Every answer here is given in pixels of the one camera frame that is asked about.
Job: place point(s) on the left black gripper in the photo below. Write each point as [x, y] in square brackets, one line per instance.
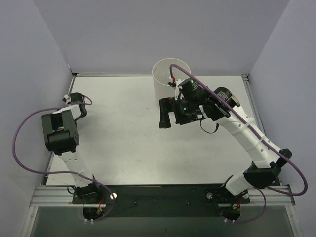
[80, 108]

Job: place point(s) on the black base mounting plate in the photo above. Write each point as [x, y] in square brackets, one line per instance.
[181, 200]

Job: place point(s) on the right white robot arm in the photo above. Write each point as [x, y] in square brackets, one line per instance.
[267, 158]

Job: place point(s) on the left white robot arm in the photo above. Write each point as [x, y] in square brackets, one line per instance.
[62, 138]

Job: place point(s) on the white cylindrical waste bin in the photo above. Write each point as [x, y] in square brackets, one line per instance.
[161, 77]

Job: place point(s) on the aluminium frame rail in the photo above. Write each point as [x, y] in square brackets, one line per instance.
[58, 196]

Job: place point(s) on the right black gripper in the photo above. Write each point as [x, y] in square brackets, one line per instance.
[173, 111]

